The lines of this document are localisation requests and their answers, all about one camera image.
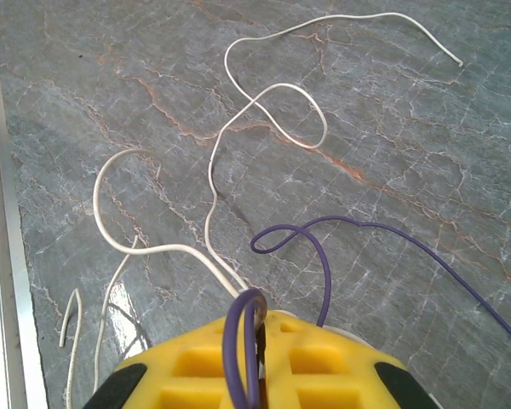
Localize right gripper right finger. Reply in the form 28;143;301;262
261;309;442;409

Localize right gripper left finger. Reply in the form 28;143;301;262
83;313;263;409

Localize thin purple cable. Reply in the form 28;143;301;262
221;215;511;409

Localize thin white cable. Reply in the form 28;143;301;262
58;235;141;409
204;11;465;299
92;147;244;299

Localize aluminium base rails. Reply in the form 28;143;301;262
0;0;48;409

